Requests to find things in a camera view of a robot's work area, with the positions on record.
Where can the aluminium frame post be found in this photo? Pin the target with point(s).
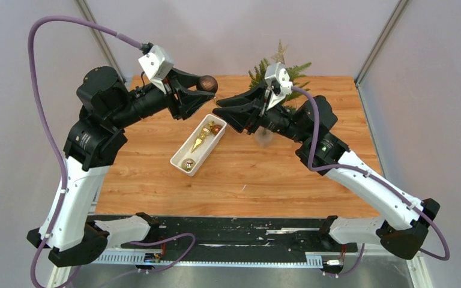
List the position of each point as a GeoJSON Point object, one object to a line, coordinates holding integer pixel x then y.
{"type": "Point", "coordinates": [98, 36]}
{"type": "Point", "coordinates": [384, 35]}

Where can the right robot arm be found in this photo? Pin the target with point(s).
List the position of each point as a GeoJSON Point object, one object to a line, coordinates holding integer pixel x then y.
{"type": "Point", "coordinates": [404, 221]}

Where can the gold ball ornament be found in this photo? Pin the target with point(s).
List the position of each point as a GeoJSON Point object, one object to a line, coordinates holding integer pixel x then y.
{"type": "Point", "coordinates": [188, 164]}

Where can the small green christmas tree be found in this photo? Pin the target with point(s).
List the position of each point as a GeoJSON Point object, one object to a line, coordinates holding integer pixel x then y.
{"type": "Point", "coordinates": [257, 78]}

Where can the right aluminium frame post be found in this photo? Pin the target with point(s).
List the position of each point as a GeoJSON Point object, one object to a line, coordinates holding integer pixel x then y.
{"type": "Point", "coordinates": [384, 35]}

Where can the left aluminium frame post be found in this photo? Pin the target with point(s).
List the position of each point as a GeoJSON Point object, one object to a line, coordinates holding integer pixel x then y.
{"type": "Point", "coordinates": [98, 36]}

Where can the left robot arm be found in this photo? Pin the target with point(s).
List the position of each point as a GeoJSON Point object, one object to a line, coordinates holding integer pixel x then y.
{"type": "Point", "coordinates": [108, 108]}

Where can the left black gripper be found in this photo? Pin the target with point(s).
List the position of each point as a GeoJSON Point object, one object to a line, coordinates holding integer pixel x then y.
{"type": "Point", "coordinates": [188, 101]}

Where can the white slotted cable duct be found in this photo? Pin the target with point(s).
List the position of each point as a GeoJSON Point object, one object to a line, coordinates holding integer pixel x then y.
{"type": "Point", "coordinates": [146, 258]}

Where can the white ornament tray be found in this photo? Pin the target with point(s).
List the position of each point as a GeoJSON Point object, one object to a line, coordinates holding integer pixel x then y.
{"type": "Point", "coordinates": [195, 150]}

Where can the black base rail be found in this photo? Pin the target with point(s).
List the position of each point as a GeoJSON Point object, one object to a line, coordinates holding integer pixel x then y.
{"type": "Point", "coordinates": [232, 238]}

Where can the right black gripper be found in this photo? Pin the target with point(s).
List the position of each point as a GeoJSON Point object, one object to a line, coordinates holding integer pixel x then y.
{"type": "Point", "coordinates": [247, 116]}

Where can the silver star ornament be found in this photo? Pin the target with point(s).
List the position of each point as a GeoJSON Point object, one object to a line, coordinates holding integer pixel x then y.
{"type": "Point", "coordinates": [279, 55]}

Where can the bronze ball ornament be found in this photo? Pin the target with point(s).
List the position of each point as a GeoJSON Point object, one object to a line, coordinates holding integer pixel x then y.
{"type": "Point", "coordinates": [215, 129]}

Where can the dark brown ball ornament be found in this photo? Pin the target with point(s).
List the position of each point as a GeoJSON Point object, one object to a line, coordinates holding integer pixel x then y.
{"type": "Point", "coordinates": [207, 83]}

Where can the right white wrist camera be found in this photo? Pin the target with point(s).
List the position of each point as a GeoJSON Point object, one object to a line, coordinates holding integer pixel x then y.
{"type": "Point", "coordinates": [277, 77]}

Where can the gold finial ornament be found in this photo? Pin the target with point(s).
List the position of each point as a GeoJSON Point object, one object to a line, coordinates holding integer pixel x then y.
{"type": "Point", "coordinates": [205, 131]}

